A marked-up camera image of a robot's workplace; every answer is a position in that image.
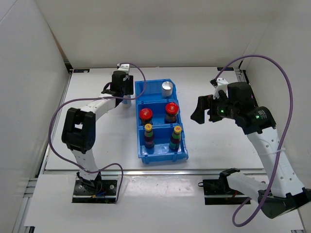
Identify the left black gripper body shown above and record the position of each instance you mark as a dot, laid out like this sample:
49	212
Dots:
125	88

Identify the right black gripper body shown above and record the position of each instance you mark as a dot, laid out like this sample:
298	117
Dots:
220	109

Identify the silver-capped white shaker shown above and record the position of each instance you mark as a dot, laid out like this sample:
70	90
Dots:
166	89
126	103

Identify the red-lidded sauce jar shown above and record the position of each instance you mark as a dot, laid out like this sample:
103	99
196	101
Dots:
146	116
171	110

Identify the green-labelled sauce bottle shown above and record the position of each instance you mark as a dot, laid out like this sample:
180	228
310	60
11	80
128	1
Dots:
175	138

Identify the yellow-capped sauce bottle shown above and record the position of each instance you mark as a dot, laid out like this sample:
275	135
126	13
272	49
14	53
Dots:
149	136

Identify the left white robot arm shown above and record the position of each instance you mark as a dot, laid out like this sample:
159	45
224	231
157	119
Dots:
79	131

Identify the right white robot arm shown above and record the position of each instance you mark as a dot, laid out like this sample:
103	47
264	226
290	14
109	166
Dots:
284	192

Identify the black corner label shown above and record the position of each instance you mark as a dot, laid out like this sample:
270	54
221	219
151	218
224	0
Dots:
81	70

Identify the blue three-compartment plastic bin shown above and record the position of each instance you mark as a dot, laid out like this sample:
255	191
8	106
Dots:
149	96

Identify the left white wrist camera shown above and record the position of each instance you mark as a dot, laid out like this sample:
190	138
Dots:
124	68

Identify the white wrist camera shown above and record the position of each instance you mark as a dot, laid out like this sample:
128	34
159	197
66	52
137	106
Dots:
124	68
220	84

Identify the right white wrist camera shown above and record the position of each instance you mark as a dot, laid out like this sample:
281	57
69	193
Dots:
220	84

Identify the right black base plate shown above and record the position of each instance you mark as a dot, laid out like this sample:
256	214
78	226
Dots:
214	195

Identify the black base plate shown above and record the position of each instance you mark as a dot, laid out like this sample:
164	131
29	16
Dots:
104	193
214	195

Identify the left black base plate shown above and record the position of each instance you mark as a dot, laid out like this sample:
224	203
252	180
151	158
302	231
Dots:
104	193

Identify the aluminium frame rail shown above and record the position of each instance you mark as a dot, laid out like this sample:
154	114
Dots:
259	171

